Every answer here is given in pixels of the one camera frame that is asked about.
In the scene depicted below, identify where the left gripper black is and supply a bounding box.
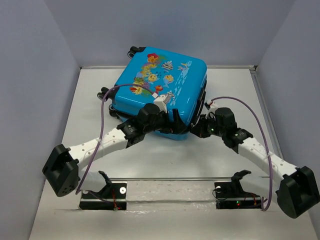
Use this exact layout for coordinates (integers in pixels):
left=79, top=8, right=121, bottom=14
left=143, top=108, right=187, bottom=134

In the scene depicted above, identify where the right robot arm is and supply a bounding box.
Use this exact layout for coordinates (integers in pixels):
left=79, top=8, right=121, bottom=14
left=190, top=107, right=320, bottom=219

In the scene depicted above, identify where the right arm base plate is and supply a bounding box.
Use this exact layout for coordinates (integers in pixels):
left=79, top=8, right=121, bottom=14
left=212, top=181, right=262, bottom=210

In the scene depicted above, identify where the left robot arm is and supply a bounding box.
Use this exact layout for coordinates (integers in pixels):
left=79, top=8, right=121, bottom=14
left=42, top=103, right=185, bottom=198

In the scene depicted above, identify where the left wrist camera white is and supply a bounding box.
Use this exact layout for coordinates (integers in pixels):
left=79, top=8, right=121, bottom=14
left=153, top=94, right=171, bottom=113

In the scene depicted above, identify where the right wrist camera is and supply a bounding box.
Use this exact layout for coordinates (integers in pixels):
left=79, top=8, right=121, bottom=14
left=204, top=100, right=219, bottom=117

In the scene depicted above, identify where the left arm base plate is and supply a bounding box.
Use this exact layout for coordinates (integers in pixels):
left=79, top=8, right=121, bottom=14
left=79, top=181, right=127, bottom=211

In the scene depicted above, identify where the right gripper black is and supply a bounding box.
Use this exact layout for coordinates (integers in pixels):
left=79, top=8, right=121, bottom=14
left=189, top=114, right=225, bottom=139

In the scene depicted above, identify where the blue kids suitcase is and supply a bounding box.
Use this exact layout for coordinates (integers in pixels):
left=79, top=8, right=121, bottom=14
left=108, top=46, right=207, bottom=141

